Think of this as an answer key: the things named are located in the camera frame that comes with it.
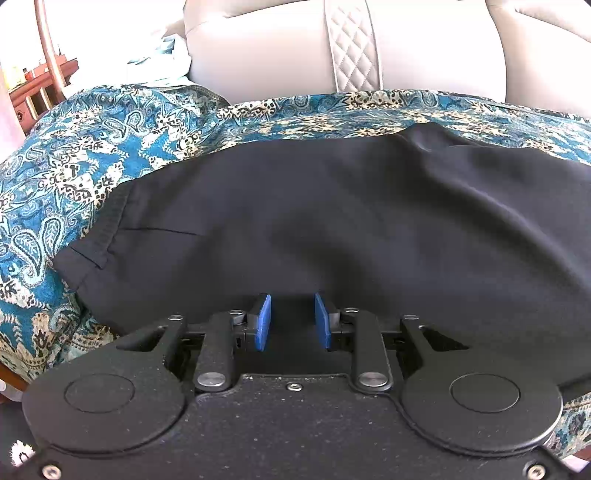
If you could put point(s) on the light blue cloth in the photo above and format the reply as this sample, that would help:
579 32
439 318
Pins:
159 62

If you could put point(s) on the curved wooden rod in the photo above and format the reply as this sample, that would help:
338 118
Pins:
50 41

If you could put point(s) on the brown wooden cabinet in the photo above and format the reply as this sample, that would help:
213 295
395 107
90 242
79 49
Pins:
44 87

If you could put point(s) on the black pants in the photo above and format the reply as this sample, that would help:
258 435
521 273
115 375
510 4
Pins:
323 207

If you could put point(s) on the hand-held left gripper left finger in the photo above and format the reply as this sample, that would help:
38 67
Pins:
261 323

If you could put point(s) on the blue paisley blanket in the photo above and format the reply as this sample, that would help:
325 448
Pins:
69 161

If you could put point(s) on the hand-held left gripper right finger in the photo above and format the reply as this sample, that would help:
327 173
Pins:
322 323

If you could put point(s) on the beige leather sofa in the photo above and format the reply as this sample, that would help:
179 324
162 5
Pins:
258 46

